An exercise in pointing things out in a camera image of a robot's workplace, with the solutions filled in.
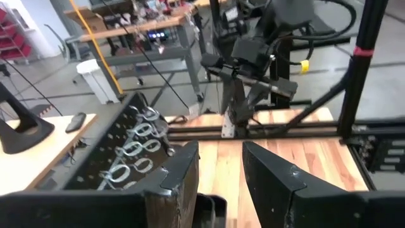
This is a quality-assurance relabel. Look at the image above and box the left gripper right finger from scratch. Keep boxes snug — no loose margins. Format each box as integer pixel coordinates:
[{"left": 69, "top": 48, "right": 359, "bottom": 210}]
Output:
[{"left": 242, "top": 141, "right": 346, "bottom": 228}]

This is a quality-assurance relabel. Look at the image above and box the cardboard box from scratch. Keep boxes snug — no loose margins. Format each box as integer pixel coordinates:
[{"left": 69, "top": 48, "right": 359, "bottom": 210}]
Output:
[{"left": 64, "top": 6, "right": 109, "bottom": 34}]

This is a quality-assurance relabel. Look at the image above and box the white waste bin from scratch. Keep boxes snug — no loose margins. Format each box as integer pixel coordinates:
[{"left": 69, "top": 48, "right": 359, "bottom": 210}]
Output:
[{"left": 75, "top": 58, "right": 120, "bottom": 105}]

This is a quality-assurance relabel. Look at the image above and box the red tape band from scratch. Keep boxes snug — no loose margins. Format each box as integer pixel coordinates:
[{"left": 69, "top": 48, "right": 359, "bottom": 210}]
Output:
[{"left": 352, "top": 46, "right": 375, "bottom": 58}]

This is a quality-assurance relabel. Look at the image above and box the long taut black cable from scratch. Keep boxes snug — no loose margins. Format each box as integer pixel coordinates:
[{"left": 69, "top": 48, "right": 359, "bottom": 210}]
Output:
[{"left": 100, "top": 0, "right": 191, "bottom": 110}]

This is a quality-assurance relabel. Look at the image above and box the grey chair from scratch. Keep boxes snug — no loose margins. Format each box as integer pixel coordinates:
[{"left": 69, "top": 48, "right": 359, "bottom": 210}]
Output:
[{"left": 44, "top": 23, "right": 84, "bottom": 63}]

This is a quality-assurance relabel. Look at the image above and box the light wood desk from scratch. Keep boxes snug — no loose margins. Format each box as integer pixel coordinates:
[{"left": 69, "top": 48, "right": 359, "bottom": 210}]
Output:
[{"left": 0, "top": 113, "right": 97, "bottom": 196}]

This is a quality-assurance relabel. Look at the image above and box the thick black cable loop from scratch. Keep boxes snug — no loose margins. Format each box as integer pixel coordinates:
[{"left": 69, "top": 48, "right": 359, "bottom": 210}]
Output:
[{"left": 278, "top": 0, "right": 358, "bottom": 44}]

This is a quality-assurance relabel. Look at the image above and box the metal multi-ring tool holder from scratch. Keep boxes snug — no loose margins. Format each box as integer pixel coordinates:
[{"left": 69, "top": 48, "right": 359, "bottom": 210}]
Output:
[{"left": 96, "top": 106, "right": 177, "bottom": 191}]

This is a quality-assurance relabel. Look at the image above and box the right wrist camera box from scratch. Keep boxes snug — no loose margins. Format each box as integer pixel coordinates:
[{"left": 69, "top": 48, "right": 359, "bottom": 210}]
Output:
[{"left": 232, "top": 37, "right": 273, "bottom": 69}]

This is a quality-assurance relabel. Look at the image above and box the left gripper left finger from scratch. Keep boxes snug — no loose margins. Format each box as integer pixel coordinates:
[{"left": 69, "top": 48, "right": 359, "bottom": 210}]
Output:
[{"left": 126, "top": 141, "right": 199, "bottom": 228}]

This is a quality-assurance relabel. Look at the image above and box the red storage bins shelf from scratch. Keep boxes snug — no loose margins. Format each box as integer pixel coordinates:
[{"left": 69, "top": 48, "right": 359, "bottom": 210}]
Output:
[{"left": 0, "top": 8, "right": 32, "bottom": 61}]

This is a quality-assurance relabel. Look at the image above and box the black metal pegboard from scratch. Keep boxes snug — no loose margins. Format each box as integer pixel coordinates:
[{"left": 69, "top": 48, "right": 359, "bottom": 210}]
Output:
[{"left": 65, "top": 91, "right": 190, "bottom": 191}]

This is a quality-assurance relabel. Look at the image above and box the black smartphone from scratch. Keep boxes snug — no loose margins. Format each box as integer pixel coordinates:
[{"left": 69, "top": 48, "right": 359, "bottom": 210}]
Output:
[{"left": 65, "top": 111, "right": 87, "bottom": 134}]

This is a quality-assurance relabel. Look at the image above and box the wood topped steel workbench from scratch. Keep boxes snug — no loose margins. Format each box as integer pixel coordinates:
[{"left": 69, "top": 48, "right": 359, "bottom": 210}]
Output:
[{"left": 65, "top": 12, "right": 206, "bottom": 102}]

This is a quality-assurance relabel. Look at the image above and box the black monitor stand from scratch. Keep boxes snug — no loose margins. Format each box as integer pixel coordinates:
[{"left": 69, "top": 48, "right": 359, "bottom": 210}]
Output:
[{"left": 0, "top": 81, "right": 55, "bottom": 155}]

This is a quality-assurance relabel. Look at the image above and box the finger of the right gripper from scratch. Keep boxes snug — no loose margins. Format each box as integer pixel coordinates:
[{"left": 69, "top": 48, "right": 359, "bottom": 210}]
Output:
[
  {"left": 235, "top": 80, "right": 254, "bottom": 137},
  {"left": 221, "top": 78, "right": 237, "bottom": 124}
]

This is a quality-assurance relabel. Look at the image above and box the yellow cable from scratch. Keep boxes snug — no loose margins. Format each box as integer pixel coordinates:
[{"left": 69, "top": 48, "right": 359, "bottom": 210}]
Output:
[{"left": 68, "top": 0, "right": 124, "bottom": 95}]

